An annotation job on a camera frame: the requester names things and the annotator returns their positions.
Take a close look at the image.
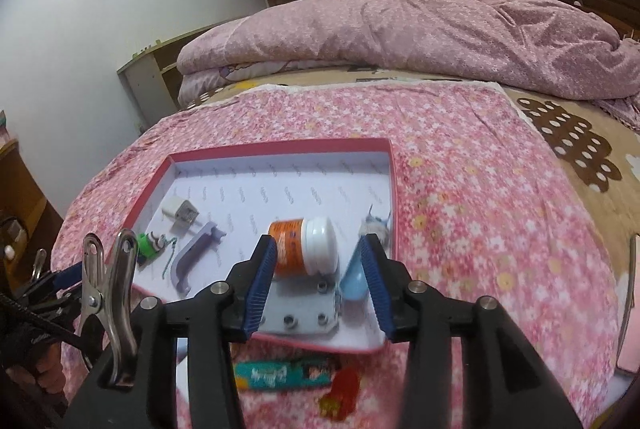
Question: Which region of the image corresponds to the pink quilt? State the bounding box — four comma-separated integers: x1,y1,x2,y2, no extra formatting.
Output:
177,0,640,114

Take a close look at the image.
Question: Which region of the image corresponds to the small white blue trinket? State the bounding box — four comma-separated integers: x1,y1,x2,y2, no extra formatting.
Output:
361,204,393,247

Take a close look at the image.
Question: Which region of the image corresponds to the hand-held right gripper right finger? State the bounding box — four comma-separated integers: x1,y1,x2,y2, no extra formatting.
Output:
357,233,586,429

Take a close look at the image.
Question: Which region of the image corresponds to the black cable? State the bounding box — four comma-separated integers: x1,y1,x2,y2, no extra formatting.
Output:
0,296,98,352

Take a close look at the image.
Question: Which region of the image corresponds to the small red toy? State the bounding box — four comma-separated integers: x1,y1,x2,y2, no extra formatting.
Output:
319,366,362,420

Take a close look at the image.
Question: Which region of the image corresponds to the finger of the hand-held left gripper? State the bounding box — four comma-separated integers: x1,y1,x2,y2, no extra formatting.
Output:
20,261,86,297

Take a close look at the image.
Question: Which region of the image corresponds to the pink floral bedsheet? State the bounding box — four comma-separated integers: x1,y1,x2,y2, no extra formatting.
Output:
52,81,626,429

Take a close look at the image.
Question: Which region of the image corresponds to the metal spring clip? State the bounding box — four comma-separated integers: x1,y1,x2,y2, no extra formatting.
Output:
30,249,48,282
81,230,140,387

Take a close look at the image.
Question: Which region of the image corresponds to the white charger plug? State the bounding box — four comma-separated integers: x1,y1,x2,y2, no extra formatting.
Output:
161,196,201,236

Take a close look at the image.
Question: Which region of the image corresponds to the wooden bedside cabinet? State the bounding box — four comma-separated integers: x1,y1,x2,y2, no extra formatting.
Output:
0,109,66,270

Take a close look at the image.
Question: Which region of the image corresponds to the person's left hand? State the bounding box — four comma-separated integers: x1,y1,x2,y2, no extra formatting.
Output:
0,329,68,410

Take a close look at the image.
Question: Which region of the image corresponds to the grey plate with holes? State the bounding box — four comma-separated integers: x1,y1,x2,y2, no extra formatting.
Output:
252,276,343,335

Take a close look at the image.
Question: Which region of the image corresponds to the green frog figure keychain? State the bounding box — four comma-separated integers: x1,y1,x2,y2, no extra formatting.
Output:
135,231,173,267

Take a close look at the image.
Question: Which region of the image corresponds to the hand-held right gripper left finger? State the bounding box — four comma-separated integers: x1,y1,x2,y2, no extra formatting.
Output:
65,234,278,429

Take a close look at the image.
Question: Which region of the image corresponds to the orange jar with white lid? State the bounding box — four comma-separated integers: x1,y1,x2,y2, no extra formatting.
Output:
267,216,337,280

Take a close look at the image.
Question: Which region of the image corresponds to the pink cardboard box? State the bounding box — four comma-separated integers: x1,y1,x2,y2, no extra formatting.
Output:
122,138,398,354

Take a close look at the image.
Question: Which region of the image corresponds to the lavender plastic bracket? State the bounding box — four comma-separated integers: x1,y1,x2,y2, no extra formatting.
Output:
170,221,227,297

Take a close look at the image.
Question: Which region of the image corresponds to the light blue plastic scoop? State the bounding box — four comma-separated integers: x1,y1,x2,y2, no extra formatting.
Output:
337,241,376,302

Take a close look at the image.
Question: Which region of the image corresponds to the low wooden bookshelf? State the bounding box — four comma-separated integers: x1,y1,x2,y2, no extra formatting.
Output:
116,26,236,137

